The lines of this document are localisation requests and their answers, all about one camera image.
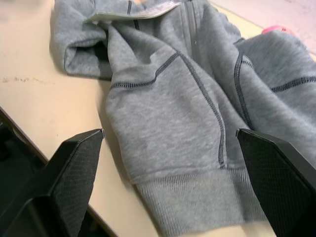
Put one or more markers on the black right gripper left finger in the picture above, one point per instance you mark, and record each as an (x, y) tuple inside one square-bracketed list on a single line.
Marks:
[(66, 177)]

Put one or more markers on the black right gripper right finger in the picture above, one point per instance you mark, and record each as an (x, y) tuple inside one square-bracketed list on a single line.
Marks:
[(276, 180)]

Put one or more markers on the grey zip-up sweatshirt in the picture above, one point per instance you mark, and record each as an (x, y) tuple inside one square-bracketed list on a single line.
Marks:
[(172, 98)]

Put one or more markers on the pink object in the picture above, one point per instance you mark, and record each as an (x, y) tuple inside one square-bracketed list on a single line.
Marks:
[(272, 29)]

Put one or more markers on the white paper clothing tag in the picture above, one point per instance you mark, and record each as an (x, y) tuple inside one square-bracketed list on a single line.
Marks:
[(130, 11)]

